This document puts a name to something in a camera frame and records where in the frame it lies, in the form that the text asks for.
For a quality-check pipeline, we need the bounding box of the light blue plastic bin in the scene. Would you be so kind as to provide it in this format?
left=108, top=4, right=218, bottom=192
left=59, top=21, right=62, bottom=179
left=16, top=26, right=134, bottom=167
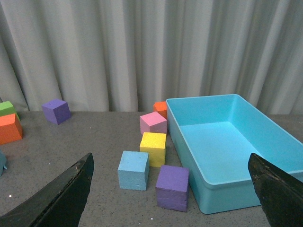
left=166, top=94, right=303, bottom=214

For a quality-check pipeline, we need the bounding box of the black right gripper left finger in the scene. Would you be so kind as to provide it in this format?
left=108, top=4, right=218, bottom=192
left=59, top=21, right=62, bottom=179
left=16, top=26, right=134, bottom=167
left=0, top=153, right=94, bottom=227

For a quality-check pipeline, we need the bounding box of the orange foam block centre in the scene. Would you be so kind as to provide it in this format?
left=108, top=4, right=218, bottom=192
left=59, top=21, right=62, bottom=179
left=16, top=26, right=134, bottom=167
left=0, top=113, right=23, bottom=145

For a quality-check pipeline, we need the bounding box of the purple foam block near bin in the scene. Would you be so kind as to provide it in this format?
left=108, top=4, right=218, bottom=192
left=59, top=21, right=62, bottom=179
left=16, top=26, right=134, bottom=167
left=155, top=165, right=189, bottom=212

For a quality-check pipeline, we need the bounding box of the purple foam block far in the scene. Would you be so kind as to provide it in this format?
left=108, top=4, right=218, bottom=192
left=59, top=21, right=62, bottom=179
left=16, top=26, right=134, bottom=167
left=42, top=99, right=71, bottom=125

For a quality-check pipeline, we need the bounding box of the grey curtain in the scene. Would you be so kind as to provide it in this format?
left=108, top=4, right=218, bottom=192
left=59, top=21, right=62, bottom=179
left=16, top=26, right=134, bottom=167
left=0, top=0, right=303, bottom=114

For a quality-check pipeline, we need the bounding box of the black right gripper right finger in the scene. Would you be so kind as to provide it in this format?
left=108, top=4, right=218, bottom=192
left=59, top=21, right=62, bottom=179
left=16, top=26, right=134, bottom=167
left=248, top=153, right=303, bottom=227

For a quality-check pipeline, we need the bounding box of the yellow foam block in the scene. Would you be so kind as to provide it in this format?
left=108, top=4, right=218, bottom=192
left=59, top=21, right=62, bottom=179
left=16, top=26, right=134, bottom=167
left=140, top=132, right=167, bottom=167

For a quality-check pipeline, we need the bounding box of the light blue foam block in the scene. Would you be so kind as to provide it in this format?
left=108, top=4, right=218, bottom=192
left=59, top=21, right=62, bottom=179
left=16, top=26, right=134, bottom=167
left=0, top=150, right=7, bottom=176
left=117, top=151, right=150, bottom=191

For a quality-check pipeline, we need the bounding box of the pink foam block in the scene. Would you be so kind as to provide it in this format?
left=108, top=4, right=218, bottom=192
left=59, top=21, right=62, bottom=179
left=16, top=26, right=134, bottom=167
left=140, top=112, right=167, bottom=135

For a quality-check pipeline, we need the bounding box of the green foam block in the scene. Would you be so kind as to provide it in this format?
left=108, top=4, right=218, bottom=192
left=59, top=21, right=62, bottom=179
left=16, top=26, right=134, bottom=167
left=0, top=101, right=19, bottom=119

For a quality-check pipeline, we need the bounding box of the orange foam block by bin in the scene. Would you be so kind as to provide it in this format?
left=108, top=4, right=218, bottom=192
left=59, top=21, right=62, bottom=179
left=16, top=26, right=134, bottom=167
left=153, top=101, right=168, bottom=119

